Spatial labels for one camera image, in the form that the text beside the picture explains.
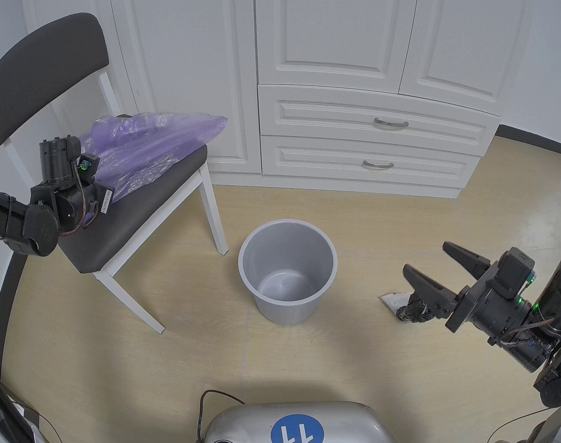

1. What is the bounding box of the purple plastic bag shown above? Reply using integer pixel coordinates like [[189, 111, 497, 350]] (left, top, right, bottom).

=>
[[77, 113, 229, 204]]

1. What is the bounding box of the crumpled black plastic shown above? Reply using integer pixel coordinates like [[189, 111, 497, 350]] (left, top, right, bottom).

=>
[[396, 293, 440, 325]]

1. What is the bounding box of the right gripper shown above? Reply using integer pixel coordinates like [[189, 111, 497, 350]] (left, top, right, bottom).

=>
[[403, 242, 540, 337]]

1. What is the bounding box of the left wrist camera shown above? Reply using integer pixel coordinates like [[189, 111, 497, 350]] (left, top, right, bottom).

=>
[[79, 152, 101, 184]]

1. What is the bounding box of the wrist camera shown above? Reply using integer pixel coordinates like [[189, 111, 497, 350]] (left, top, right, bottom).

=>
[[79, 152, 101, 184], [486, 247, 536, 301]]

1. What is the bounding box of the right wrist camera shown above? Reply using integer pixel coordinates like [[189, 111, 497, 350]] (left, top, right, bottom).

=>
[[486, 247, 536, 301]]

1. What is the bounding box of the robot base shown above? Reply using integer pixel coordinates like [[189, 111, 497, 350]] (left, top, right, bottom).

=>
[[207, 402, 397, 443]]

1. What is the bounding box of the white paper scrap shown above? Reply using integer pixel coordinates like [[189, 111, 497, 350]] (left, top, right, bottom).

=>
[[377, 290, 413, 317]]

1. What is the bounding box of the white wardrobe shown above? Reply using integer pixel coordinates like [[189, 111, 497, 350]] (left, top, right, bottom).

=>
[[19, 0, 537, 199]]

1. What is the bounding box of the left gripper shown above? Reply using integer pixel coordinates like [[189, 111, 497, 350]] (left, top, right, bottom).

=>
[[58, 180, 115, 233]]

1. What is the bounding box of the grey padded white chair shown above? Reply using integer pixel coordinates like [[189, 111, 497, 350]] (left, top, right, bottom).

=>
[[0, 13, 229, 335]]

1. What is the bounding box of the black cable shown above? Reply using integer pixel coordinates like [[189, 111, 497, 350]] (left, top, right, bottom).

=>
[[196, 389, 246, 441], [486, 406, 558, 443]]

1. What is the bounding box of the pale grey trash bin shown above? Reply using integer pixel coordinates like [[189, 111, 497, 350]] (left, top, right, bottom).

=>
[[238, 219, 339, 326]]

